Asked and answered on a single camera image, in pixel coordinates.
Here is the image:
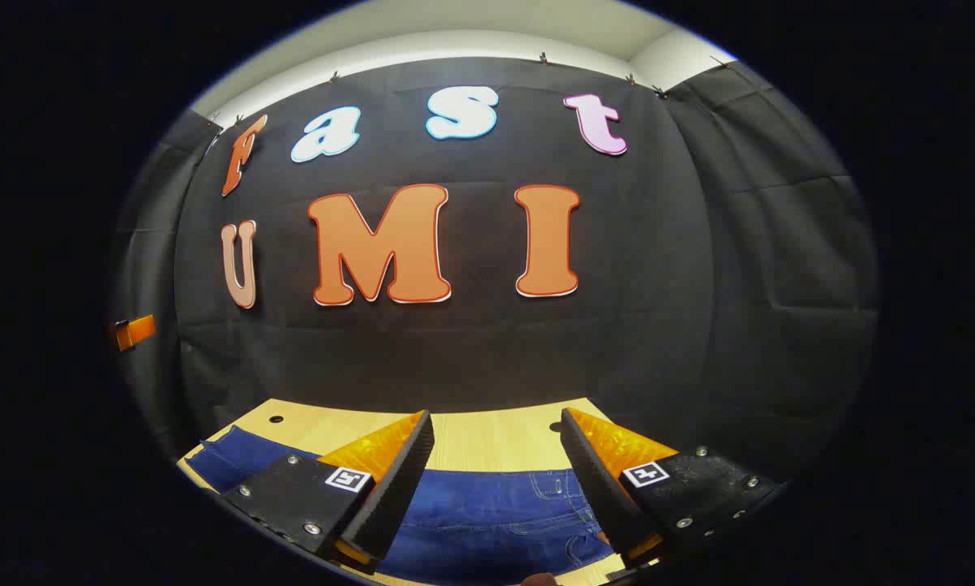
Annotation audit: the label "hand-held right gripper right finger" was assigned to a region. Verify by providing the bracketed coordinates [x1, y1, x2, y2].
[559, 407, 785, 571]

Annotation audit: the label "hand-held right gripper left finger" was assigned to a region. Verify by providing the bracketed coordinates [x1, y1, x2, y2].
[221, 409, 436, 571]

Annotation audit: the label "blue denim jeans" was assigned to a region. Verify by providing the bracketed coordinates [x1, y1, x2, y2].
[185, 425, 619, 585]

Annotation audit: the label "black backdrop cloth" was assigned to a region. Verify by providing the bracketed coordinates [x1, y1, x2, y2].
[109, 55, 879, 489]

